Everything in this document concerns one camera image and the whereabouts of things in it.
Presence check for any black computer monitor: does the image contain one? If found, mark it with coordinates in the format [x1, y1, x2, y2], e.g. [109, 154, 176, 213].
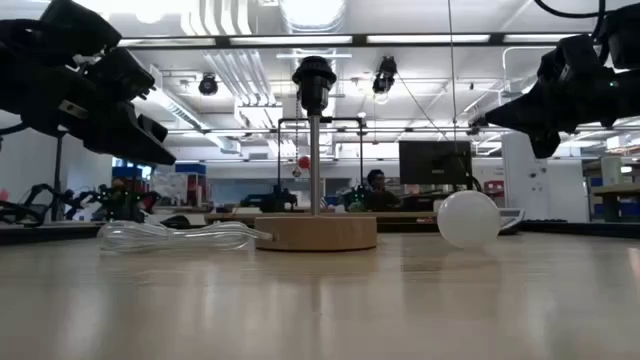
[398, 140, 474, 186]

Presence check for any person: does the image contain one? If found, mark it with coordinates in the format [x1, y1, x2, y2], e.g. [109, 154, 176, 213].
[366, 168, 401, 211]

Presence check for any wooden base table lamp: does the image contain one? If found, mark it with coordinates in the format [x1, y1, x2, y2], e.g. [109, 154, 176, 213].
[253, 55, 378, 252]

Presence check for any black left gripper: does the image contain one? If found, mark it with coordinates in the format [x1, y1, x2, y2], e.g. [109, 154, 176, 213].
[0, 47, 177, 166]

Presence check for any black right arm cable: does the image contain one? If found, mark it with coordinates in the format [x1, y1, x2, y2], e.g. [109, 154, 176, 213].
[532, 0, 609, 39]

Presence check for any thin hanging cable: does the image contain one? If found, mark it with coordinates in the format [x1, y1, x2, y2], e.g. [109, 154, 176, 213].
[447, 0, 459, 151]

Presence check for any wooden background table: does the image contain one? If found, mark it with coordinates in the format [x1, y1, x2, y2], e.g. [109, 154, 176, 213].
[592, 183, 640, 222]

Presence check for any white globe lightbulb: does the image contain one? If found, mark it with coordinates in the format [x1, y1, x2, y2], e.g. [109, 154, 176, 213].
[436, 190, 502, 250]

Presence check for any black ceiling-hung camera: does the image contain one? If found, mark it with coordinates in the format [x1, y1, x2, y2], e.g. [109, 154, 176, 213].
[467, 115, 489, 136]
[372, 55, 399, 95]
[198, 73, 220, 97]

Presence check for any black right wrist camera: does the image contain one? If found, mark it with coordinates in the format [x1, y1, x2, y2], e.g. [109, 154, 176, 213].
[537, 33, 604, 81]

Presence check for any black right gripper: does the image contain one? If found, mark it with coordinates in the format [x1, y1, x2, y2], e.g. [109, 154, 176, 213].
[483, 69, 640, 160]

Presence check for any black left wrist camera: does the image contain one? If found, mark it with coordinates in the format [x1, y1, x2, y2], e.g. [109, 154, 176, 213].
[82, 47, 157, 101]

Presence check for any grey desk calculator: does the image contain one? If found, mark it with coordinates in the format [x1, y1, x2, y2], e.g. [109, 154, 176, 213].
[498, 208, 526, 235]

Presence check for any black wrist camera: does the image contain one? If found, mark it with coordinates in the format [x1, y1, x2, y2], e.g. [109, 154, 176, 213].
[537, 33, 604, 81]
[82, 47, 157, 101]

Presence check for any clear lamp cable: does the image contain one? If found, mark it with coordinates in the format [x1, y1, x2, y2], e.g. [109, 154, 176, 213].
[97, 220, 274, 254]

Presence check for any black aluminium frame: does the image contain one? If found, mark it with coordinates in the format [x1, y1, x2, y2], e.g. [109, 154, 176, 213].
[0, 32, 640, 246]

